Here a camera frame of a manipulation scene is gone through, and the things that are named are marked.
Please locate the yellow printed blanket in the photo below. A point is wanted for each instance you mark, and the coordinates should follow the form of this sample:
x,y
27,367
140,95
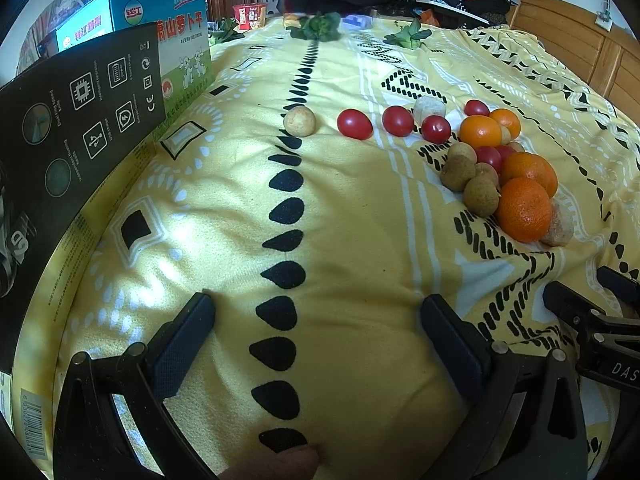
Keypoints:
x,y
360,240

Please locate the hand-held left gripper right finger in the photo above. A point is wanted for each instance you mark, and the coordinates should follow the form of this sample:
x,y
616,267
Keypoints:
x,y
452,345

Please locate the black product box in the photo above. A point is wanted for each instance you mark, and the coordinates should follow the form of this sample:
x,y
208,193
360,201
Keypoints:
x,y
85,125

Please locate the wooden headboard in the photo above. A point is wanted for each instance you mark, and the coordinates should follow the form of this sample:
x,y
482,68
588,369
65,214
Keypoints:
x,y
565,35

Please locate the orange snack packet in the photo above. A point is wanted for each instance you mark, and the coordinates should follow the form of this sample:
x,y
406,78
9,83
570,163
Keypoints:
x,y
291,21

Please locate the white wall socket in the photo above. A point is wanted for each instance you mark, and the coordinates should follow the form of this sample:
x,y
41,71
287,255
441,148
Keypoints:
x,y
604,12

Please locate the cherry tomato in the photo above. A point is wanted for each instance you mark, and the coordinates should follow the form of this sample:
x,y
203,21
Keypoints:
x,y
506,151
436,129
476,108
355,124
398,121
488,156

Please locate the blue and green carton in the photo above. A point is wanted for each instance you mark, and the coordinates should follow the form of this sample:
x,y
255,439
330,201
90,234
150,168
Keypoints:
x,y
150,10

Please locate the small blue box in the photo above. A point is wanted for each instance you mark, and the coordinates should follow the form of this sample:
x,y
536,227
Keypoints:
x,y
357,21

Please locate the green leafy vegetable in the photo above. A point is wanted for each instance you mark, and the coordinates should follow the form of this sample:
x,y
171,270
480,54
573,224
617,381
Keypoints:
x,y
407,37
225,32
315,27

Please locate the person's left hand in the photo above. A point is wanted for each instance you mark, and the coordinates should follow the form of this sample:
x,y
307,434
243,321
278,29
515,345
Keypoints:
x,y
275,467

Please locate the orange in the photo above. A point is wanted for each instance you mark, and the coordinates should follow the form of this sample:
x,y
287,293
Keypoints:
x,y
522,208
480,131
531,172
506,119

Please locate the longan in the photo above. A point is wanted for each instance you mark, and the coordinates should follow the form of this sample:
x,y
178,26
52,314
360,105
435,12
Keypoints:
x,y
299,121
506,136
457,174
481,196
461,151
560,226
517,146
489,174

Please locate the red snack box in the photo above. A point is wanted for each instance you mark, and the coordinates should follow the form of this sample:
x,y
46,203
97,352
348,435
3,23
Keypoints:
x,y
250,16

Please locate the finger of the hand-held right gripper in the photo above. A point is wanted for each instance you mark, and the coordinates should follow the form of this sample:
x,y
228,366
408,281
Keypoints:
x,y
567,300
617,280

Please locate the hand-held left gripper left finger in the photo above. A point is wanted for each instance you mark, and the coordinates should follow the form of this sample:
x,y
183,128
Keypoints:
x,y
185,345

